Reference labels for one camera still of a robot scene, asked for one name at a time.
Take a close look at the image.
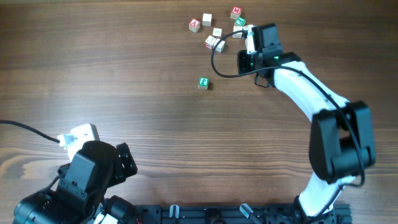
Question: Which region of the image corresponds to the red letter A block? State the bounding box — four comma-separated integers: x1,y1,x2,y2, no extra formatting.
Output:
188,18,201,33

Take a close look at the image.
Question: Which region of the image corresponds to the green letter block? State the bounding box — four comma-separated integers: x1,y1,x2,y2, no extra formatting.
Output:
198,77,209,90

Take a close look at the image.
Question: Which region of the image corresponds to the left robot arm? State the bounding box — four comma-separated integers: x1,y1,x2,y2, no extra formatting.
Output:
13,141,138,223

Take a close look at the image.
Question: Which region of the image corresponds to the white block beside red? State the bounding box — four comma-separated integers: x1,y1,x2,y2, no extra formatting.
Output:
213,39,225,52

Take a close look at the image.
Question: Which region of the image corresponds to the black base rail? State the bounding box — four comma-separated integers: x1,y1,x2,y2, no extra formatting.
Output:
133,203,352,224

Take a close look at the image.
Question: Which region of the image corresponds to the green picture block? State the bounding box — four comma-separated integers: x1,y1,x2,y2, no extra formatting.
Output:
234,17,246,27

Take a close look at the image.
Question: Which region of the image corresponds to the right camera cable black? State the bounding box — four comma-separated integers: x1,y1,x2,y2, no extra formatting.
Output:
210,30,366,215

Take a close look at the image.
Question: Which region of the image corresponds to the red letter M block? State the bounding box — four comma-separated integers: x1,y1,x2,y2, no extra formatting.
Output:
230,6,242,20

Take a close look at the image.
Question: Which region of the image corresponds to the white picture block centre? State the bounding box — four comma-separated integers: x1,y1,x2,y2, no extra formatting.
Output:
232,26,243,39

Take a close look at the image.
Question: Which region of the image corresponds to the left camera cable black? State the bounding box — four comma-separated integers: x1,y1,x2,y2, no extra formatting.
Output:
0,119,60,143

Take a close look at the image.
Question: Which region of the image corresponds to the small white picture block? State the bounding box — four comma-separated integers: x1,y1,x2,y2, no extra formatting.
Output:
212,28,222,39

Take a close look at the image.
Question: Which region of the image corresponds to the plain wooden block top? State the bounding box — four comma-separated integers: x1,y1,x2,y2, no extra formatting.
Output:
202,13,212,26

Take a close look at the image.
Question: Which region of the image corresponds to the red edged picture block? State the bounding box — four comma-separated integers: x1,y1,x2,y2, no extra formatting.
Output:
205,35,217,50

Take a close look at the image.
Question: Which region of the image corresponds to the camera cable black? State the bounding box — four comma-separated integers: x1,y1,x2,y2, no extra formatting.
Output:
210,30,366,215
0,119,60,143

